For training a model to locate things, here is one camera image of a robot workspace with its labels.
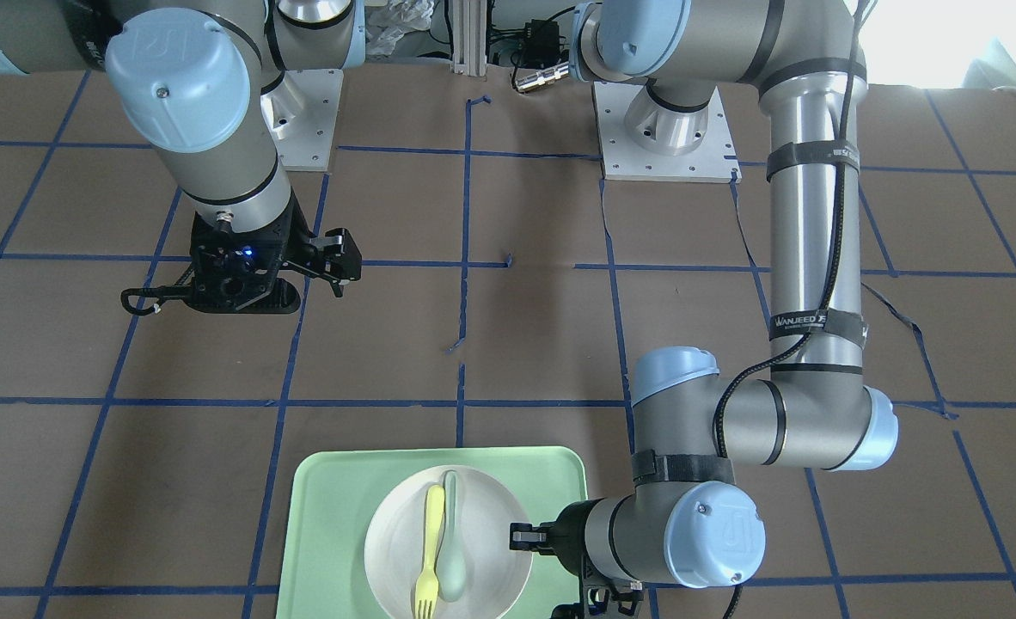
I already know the yellow plastic fork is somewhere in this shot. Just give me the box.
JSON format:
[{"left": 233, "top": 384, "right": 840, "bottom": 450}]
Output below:
[{"left": 412, "top": 483, "right": 445, "bottom": 618}]

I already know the pale green plastic spoon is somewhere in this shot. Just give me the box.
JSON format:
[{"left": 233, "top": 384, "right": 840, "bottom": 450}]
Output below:
[{"left": 436, "top": 469, "right": 468, "bottom": 603}]

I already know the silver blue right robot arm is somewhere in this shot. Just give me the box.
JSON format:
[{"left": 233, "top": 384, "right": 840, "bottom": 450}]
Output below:
[{"left": 0, "top": 1, "right": 365, "bottom": 316}]

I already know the white round plate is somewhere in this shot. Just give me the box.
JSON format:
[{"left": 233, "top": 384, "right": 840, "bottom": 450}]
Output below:
[{"left": 364, "top": 465, "right": 532, "bottom": 618}]

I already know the light green plastic tray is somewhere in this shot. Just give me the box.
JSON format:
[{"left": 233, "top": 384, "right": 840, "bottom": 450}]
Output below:
[{"left": 277, "top": 446, "right": 587, "bottom": 618}]

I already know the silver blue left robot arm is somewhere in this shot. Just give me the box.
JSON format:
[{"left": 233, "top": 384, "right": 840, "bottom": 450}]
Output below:
[{"left": 508, "top": 1, "right": 898, "bottom": 618}]

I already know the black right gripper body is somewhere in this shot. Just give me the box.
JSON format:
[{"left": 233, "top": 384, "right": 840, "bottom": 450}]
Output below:
[{"left": 188, "top": 193, "right": 310, "bottom": 314}]

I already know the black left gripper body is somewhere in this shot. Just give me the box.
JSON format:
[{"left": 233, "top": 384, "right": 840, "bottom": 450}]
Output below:
[{"left": 508, "top": 500, "right": 595, "bottom": 577}]

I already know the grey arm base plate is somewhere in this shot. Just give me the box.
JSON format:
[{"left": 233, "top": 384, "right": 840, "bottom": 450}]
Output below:
[
  {"left": 593, "top": 83, "right": 743, "bottom": 184},
  {"left": 261, "top": 68, "right": 344, "bottom": 172}
]

